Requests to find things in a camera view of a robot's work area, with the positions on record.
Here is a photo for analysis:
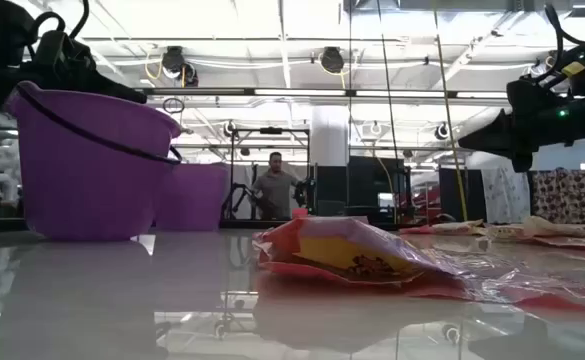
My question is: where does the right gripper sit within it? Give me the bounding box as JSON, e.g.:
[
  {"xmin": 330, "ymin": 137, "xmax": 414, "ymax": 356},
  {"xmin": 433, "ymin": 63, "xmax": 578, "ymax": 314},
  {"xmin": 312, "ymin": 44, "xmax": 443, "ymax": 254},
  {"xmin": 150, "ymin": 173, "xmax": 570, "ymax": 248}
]
[{"xmin": 459, "ymin": 94, "xmax": 585, "ymax": 174}]

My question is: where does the yellow candy pack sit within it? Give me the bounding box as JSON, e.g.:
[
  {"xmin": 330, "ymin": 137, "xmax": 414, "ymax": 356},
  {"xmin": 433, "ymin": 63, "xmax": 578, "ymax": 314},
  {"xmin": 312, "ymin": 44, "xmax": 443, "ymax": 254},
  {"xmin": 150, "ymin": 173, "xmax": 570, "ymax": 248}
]
[
  {"xmin": 291, "ymin": 215, "xmax": 466, "ymax": 284},
  {"xmin": 486, "ymin": 223, "xmax": 528, "ymax": 241}
]

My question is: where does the clear pink candy pack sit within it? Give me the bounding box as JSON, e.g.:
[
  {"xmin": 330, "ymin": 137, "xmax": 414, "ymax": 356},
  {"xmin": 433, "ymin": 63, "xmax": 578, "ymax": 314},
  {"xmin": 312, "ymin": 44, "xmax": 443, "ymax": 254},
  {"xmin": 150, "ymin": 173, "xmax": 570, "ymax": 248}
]
[{"xmin": 434, "ymin": 218, "xmax": 488, "ymax": 236}]

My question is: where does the red candy pack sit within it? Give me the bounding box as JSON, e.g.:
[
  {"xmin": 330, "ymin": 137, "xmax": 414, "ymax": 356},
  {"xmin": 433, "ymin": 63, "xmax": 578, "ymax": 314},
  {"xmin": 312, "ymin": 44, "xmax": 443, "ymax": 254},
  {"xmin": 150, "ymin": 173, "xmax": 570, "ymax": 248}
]
[{"xmin": 399, "ymin": 224, "xmax": 453, "ymax": 236}]

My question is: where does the purple halloween bucket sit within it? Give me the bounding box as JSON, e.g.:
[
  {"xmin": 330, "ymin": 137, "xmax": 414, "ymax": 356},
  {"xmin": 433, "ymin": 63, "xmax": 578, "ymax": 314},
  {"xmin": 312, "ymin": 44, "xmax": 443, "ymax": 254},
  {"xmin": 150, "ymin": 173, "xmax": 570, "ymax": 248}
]
[
  {"xmin": 153, "ymin": 161, "xmax": 232, "ymax": 233},
  {"xmin": 3, "ymin": 79, "xmax": 184, "ymax": 243}
]

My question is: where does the white floral cloth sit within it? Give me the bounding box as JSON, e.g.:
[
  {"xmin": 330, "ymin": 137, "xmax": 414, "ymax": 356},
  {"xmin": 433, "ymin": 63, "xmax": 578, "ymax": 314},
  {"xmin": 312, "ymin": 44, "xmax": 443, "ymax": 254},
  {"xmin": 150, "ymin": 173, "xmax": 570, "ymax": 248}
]
[{"xmin": 480, "ymin": 166, "xmax": 532, "ymax": 225}]

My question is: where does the black curtain panel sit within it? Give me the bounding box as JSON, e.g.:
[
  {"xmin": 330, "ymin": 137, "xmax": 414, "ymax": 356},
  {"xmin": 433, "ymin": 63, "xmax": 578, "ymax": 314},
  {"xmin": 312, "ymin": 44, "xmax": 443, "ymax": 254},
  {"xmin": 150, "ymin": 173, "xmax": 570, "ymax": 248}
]
[{"xmin": 438, "ymin": 167, "xmax": 484, "ymax": 224}]

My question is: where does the brown circle patterned cloth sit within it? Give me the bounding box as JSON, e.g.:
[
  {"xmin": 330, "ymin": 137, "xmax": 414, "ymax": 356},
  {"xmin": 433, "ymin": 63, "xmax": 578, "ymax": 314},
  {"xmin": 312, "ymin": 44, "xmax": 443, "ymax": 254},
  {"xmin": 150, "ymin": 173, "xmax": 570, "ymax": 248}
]
[{"xmin": 528, "ymin": 168, "xmax": 585, "ymax": 226}]

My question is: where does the red metal rack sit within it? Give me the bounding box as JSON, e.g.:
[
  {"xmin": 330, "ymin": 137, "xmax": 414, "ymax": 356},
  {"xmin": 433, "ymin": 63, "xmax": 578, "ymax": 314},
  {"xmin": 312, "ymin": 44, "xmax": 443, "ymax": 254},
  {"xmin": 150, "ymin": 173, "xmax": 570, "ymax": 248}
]
[{"xmin": 396, "ymin": 184, "xmax": 443, "ymax": 224}]

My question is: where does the white humanoid robot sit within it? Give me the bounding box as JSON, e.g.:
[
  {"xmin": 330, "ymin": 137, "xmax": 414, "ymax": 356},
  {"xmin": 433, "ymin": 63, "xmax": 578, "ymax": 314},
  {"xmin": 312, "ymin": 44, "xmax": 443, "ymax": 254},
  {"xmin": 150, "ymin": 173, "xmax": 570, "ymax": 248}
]
[{"xmin": 0, "ymin": 138, "xmax": 22, "ymax": 205}]

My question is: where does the white curtain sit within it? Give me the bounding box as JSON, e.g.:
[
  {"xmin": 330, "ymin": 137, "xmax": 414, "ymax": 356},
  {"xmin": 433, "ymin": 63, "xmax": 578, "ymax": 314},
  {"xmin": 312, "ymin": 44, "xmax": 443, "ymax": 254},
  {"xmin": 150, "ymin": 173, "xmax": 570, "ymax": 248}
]
[{"xmin": 221, "ymin": 162, "xmax": 313, "ymax": 221}]

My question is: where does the long ceiling light bar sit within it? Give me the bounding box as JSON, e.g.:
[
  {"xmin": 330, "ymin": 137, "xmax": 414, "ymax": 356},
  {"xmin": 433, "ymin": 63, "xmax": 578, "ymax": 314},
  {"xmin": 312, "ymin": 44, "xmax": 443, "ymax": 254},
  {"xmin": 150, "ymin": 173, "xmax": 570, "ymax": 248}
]
[{"xmin": 139, "ymin": 87, "xmax": 511, "ymax": 100}]

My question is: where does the white pillar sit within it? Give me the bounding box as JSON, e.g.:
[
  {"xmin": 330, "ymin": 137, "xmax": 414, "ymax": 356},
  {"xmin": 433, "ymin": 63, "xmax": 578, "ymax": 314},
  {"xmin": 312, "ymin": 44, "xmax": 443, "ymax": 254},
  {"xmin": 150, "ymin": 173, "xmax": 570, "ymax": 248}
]
[{"xmin": 310, "ymin": 104, "xmax": 351, "ymax": 168}]

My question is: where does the person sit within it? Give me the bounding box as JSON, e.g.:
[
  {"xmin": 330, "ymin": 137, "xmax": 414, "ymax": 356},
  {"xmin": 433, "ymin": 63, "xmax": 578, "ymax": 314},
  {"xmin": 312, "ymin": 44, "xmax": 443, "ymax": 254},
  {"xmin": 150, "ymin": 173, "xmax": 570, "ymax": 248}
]
[{"xmin": 250, "ymin": 151, "xmax": 302, "ymax": 221}]

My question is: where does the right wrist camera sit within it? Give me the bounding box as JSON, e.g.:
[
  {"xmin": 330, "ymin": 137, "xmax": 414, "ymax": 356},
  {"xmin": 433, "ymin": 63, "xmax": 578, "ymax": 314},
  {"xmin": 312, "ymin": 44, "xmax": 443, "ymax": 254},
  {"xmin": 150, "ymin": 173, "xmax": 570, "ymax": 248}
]
[{"xmin": 505, "ymin": 78, "xmax": 559, "ymax": 122}]

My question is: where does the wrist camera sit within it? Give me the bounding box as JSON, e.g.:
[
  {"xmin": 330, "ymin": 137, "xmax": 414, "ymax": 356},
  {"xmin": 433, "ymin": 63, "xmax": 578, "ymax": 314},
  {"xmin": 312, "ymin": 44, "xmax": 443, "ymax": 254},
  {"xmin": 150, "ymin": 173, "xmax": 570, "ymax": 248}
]
[
  {"xmin": 505, "ymin": 78, "xmax": 559, "ymax": 122},
  {"xmin": 32, "ymin": 29, "xmax": 98, "ymax": 77}
]

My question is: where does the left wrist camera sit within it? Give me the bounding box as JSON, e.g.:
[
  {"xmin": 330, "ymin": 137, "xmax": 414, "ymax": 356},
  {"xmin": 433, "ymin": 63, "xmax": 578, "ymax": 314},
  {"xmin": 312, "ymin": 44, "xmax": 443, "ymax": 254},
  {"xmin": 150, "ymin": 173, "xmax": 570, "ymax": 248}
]
[{"xmin": 32, "ymin": 29, "xmax": 98, "ymax": 77}]

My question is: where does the yellow power cable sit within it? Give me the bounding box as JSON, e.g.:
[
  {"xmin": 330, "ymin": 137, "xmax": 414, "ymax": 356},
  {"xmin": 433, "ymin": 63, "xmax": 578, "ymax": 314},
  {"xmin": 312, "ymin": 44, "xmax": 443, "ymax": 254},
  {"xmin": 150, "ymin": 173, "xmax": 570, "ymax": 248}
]
[{"xmin": 431, "ymin": 0, "xmax": 469, "ymax": 224}]

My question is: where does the black power cable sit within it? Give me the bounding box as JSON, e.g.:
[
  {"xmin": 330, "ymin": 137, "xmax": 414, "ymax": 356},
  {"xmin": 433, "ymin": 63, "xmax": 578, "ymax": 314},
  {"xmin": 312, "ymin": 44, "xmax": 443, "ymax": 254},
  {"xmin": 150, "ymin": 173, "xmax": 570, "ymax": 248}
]
[{"xmin": 374, "ymin": 0, "xmax": 400, "ymax": 225}]

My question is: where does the black metal frame rig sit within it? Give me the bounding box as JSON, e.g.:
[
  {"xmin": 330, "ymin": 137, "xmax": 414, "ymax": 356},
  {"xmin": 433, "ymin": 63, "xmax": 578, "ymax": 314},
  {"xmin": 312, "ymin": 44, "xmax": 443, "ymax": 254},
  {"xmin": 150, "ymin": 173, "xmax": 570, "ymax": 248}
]
[{"xmin": 227, "ymin": 126, "xmax": 313, "ymax": 222}]

